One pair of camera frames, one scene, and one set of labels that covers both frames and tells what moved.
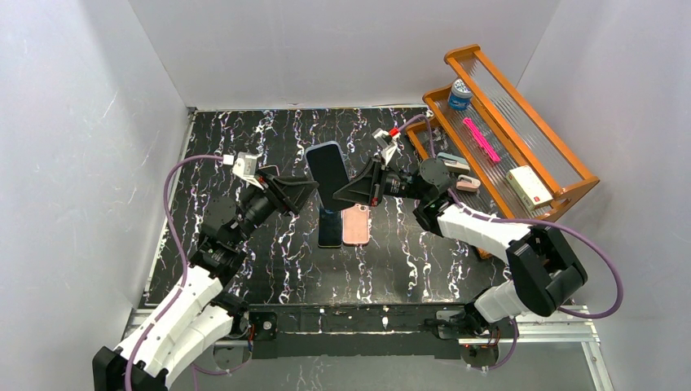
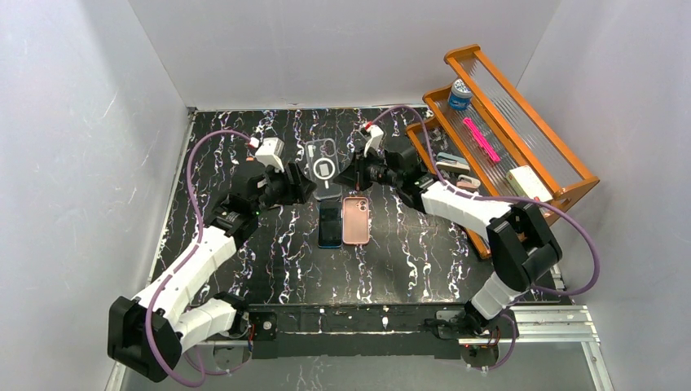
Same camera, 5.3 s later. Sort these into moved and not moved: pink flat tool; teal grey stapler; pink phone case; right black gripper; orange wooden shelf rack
Moved: right black gripper
Not moved: pink phone case; pink flat tool; teal grey stapler; orange wooden shelf rack
